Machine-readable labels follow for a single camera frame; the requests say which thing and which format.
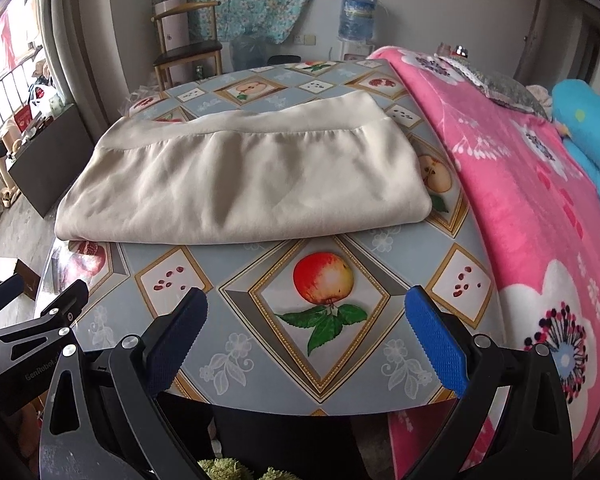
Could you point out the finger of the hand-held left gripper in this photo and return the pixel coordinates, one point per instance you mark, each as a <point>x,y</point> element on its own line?
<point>7,288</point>
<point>72,300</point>

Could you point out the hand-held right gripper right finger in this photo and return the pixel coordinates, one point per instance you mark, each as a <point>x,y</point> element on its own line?
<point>437,341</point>

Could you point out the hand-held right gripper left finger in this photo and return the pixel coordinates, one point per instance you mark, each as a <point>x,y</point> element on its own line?
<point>177,341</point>

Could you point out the cream jacket with black trim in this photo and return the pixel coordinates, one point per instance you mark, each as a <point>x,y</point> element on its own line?
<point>255,180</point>

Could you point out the cardboard box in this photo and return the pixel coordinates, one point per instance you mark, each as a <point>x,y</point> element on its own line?
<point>22,277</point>

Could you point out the fruit print tablecloth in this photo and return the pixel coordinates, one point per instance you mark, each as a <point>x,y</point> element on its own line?
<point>260,355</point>

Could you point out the dark cabinet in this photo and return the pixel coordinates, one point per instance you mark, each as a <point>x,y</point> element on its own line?
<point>50,160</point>

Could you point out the green fuzzy slippers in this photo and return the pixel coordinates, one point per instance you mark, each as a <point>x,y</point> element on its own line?
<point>230,470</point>

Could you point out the red box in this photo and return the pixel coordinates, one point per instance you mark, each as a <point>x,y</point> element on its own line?
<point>22,121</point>

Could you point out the pink floral blanket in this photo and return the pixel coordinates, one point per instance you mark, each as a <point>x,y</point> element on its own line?
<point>505,185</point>

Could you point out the white plastic bag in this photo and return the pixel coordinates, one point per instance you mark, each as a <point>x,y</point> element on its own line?
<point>44,99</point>

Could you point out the grey lace cloth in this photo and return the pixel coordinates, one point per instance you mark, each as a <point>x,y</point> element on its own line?
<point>510,90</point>

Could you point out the blue pillow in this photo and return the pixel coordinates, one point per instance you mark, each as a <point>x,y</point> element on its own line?
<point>580,110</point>

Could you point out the wooden chair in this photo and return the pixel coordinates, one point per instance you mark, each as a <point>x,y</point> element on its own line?
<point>190,52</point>

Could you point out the white box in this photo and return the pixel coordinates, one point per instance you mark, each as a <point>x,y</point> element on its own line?
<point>172,27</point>

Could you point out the clear plastic bag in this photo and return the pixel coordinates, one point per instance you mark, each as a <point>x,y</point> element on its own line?
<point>249,52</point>

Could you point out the white water dispenser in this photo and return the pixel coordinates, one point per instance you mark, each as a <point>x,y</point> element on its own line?
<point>352,50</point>

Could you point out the door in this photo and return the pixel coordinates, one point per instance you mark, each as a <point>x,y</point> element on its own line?
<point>591,45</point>

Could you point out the blue water bottle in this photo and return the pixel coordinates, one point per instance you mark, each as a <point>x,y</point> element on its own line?
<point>358,15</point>

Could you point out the wall socket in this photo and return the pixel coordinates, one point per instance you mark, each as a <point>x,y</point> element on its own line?
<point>305,39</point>

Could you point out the teal floral wall cloth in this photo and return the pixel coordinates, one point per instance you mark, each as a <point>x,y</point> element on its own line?
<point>250,0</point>

